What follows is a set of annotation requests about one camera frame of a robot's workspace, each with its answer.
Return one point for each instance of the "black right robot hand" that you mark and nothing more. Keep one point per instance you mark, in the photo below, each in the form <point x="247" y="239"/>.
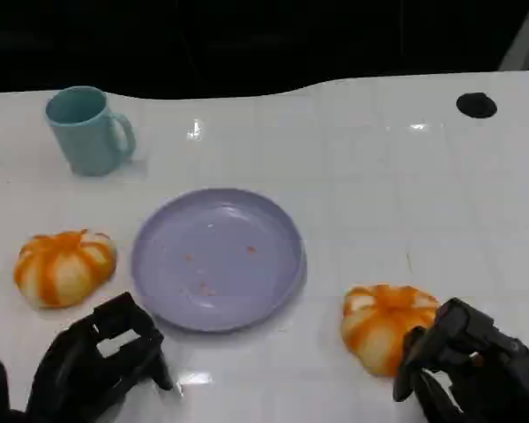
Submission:
<point x="480" y="374"/>

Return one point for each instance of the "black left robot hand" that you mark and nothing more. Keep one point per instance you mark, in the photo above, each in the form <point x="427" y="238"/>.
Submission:
<point x="70" y="374"/>

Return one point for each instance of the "orange and white bread roll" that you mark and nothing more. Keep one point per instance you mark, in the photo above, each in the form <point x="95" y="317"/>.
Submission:
<point x="374" y="330"/>
<point x="61" y="273"/>

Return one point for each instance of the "lilac plate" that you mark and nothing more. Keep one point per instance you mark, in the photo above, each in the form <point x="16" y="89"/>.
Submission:
<point x="216" y="264"/>

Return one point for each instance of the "pale green mug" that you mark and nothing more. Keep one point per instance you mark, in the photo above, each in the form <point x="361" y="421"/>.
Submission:
<point x="88" y="141"/>

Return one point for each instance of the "black round table grommet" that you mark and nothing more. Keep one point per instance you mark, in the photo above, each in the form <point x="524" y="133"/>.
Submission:
<point x="476" y="105"/>

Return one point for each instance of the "white frame post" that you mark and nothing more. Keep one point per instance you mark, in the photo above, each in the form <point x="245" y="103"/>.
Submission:
<point x="526" y="37"/>

